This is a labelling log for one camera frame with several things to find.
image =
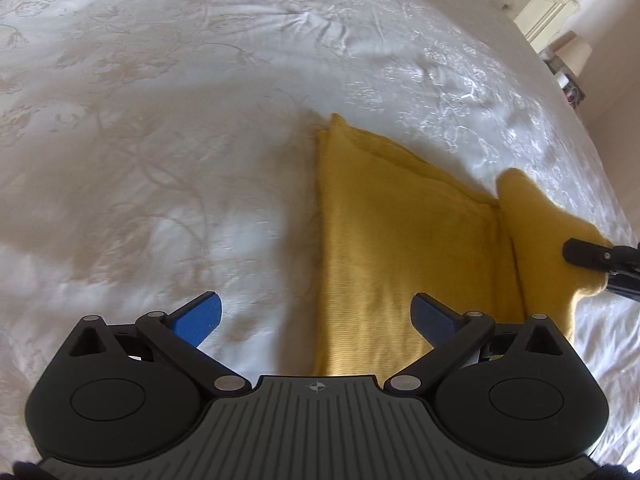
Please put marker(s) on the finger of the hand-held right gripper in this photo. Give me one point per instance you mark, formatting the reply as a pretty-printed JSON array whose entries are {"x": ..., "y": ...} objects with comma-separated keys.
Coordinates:
[
  {"x": 625, "y": 287},
  {"x": 590, "y": 252}
]

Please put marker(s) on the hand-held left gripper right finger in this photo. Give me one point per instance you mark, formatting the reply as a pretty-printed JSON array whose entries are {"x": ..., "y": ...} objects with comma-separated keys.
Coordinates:
[{"x": 434, "y": 319}]

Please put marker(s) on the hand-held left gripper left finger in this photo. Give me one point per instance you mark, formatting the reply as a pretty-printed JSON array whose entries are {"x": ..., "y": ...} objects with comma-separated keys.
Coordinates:
[{"x": 197, "y": 319}]

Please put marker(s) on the yellow knit sweater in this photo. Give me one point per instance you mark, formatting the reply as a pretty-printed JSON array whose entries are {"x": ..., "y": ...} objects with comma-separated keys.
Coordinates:
[{"x": 405, "y": 260}]

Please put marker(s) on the cluttered nightstand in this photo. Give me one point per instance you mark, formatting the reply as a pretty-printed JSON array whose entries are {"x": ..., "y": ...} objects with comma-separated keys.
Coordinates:
[{"x": 567, "y": 85}]

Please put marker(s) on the white embroidered bedspread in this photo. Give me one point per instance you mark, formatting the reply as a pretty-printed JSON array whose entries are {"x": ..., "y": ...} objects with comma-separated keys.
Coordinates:
[{"x": 175, "y": 135}]

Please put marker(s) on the cream table lamp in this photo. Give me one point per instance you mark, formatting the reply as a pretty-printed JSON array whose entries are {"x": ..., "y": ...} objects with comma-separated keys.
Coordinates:
[{"x": 574, "y": 52}]

